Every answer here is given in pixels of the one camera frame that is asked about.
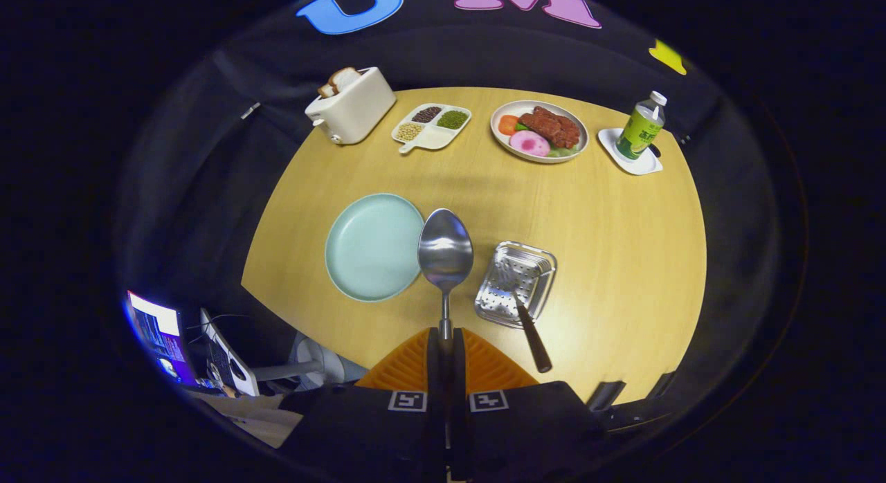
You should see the green label drink bottle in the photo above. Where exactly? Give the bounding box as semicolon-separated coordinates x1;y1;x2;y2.
615;91;668;161

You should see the metal spoon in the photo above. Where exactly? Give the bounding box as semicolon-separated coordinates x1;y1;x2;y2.
417;208;475;345

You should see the pink ham slice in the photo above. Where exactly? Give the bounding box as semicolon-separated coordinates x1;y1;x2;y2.
509;129;552;158

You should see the brown steak piece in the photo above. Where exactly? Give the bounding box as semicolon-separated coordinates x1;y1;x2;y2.
518;106;581;149

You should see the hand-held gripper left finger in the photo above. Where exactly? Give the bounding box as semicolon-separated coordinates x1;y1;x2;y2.
277;327;447;483

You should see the white toaster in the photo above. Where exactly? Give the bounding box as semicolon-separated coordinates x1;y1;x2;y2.
305;66;397;146

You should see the perforated metal tray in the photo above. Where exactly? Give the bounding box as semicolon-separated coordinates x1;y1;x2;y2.
474;241;557;329

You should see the white oval food plate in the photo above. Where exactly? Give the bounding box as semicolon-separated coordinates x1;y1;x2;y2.
490;100;590;165

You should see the light green round plate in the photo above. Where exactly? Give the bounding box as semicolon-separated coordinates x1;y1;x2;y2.
325;193;426;303

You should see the dark-handled metal fork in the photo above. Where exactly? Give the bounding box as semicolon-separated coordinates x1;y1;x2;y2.
497;258;553;374

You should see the white divided dish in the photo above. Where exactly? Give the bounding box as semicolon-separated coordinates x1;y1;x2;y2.
391;103;473;155

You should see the white square coaster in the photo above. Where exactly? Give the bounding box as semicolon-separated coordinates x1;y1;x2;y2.
597;127;664;176

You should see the lit computer monitor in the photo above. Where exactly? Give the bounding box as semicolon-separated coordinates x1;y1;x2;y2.
127;291;199;387

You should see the white round device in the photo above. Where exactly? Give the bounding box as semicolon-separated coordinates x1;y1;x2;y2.
253;331;369;390

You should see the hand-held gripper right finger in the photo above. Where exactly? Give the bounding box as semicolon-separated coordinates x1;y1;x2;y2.
449;327;613;483

